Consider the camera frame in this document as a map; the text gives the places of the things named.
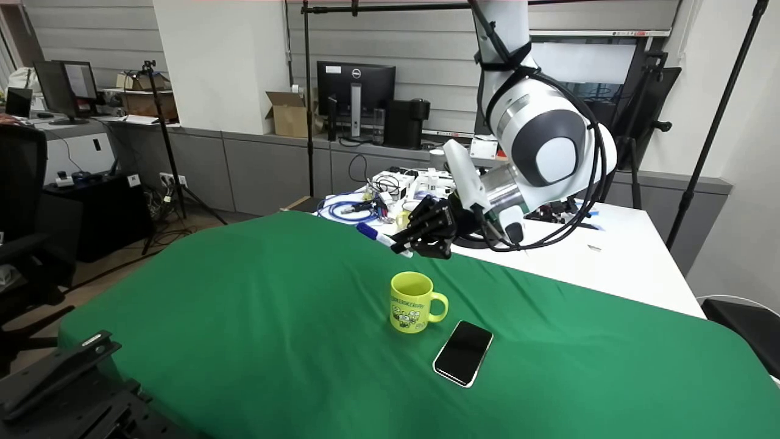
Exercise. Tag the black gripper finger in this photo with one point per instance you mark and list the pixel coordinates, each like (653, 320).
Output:
(427, 216)
(418, 241)

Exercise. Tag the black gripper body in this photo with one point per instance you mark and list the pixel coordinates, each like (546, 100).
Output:
(461, 228)

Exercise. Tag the blue and white marker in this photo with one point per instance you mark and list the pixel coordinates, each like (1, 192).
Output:
(366, 230)

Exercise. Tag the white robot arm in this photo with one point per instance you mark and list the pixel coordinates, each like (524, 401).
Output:
(560, 151)

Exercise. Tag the yellow cartoon mug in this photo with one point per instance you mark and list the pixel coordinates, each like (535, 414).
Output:
(415, 303)

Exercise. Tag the pile of white electronics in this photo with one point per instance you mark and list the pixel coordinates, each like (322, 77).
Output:
(402, 188)

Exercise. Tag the white tissue box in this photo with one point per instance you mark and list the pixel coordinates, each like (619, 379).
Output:
(484, 147)

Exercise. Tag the black desktop speaker box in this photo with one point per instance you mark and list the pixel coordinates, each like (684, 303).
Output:
(402, 122)

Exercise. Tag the black smartphone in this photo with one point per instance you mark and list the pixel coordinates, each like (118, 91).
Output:
(461, 355)

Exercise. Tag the black computer monitor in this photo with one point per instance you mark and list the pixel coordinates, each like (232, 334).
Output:
(351, 92)

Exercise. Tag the cardboard box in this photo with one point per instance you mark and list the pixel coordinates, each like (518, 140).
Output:
(289, 112)

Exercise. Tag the green tablecloth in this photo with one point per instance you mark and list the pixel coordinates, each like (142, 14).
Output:
(278, 327)

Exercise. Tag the black tripod right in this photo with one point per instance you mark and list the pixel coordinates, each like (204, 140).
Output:
(639, 116)

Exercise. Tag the black tripod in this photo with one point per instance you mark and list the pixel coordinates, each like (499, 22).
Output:
(177, 195)
(639, 116)

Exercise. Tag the black tripod left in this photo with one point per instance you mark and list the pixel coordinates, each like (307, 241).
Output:
(177, 195)

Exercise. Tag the black chair right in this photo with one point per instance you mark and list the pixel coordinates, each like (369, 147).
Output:
(755, 322)

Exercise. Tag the small monitor on left desk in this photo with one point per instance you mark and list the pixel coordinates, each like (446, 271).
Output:
(68, 88)

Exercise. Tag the black light stand pole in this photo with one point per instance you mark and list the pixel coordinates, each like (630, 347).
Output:
(712, 129)

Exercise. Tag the black office chair left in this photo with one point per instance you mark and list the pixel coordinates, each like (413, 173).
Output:
(37, 301)

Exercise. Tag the black clamp mount foreground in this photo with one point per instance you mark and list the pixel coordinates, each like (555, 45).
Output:
(73, 392)

